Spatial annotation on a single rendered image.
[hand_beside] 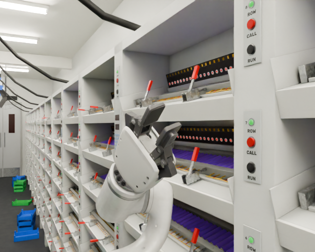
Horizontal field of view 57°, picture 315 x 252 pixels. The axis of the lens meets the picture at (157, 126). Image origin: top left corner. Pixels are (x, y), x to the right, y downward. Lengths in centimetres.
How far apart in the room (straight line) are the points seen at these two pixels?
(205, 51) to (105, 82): 95
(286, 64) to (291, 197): 21
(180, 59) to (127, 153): 68
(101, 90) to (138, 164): 135
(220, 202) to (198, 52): 57
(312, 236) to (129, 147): 30
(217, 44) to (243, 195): 53
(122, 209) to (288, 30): 44
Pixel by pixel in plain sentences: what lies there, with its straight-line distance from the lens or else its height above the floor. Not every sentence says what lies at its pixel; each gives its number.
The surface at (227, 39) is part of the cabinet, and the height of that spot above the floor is 175.
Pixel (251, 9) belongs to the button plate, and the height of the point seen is 170.
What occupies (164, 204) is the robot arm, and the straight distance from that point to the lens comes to 63.
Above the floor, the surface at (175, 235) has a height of 117.
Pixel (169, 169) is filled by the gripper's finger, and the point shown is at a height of 143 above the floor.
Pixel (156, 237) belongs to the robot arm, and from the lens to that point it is 63.
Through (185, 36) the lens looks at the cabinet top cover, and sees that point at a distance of 96.
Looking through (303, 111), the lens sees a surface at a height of 152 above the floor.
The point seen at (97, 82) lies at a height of 176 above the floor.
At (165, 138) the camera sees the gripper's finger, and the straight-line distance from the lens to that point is 43.
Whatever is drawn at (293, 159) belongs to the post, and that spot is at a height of 144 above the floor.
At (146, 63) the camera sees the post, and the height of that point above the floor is 174.
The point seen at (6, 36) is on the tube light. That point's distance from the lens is 520.
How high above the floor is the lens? 150
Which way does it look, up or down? level
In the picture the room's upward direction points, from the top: straight up
